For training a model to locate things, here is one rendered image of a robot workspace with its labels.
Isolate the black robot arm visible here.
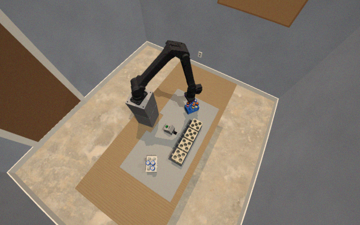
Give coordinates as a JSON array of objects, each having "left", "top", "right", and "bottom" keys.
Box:
[{"left": 130, "top": 40, "right": 203, "bottom": 105}]

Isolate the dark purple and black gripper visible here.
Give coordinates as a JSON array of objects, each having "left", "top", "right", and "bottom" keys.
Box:
[{"left": 184, "top": 92, "right": 195, "bottom": 104}]

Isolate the white tube rack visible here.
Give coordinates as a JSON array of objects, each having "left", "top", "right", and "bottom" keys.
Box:
[{"left": 146, "top": 156, "right": 158, "bottom": 173}]

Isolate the blue tube rack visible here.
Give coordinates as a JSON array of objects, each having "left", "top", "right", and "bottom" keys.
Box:
[{"left": 184, "top": 102, "right": 200, "bottom": 114}]

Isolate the grey flat mat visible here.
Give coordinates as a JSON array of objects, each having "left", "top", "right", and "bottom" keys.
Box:
[{"left": 120, "top": 89, "right": 219, "bottom": 202}]

